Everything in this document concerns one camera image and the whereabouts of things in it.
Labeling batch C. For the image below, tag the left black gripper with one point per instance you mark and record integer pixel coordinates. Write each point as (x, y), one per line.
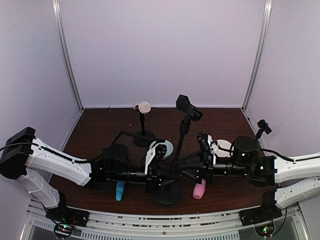
(151, 178)

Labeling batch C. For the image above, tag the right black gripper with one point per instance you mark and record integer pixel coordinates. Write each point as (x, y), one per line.
(207, 171)

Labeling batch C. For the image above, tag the black microphone stand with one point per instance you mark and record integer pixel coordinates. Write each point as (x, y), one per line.
(143, 138)
(263, 127)
(175, 160)

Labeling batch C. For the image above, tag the pink toy microphone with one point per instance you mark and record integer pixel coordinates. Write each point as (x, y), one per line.
(199, 190)

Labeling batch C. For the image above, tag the blue toy microphone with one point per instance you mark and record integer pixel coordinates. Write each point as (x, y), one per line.
(119, 190)

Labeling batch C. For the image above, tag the cream toy microphone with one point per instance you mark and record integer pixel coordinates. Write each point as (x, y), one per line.
(143, 107)

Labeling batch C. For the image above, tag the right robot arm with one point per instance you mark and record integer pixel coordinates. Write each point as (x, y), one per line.
(241, 158)

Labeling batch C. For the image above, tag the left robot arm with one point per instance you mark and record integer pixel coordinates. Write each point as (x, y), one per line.
(24, 153)

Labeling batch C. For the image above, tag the light green ceramic bowl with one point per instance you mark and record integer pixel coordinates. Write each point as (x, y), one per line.
(169, 149)

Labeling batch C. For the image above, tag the white ceramic bowl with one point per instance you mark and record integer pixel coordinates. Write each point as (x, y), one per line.
(224, 148)

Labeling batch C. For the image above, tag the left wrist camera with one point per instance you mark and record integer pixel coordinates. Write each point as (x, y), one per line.
(152, 158)

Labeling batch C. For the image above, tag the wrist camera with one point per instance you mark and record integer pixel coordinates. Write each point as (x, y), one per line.
(152, 158)
(206, 143)

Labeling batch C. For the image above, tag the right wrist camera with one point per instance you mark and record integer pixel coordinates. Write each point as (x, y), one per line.
(206, 143)

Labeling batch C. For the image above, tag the front aluminium rail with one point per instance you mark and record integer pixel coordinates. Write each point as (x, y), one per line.
(225, 225)

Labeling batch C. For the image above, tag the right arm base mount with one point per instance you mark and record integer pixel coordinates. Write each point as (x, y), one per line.
(263, 216)

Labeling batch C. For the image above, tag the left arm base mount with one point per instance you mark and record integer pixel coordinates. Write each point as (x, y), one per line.
(66, 219)

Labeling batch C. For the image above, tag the right aluminium frame post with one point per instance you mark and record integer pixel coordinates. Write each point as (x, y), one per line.
(264, 30)

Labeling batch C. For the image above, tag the aluminium frame post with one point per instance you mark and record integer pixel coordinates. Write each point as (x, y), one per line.
(66, 57)
(264, 30)

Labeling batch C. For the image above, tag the left aluminium frame post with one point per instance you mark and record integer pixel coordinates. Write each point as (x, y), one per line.
(66, 57)

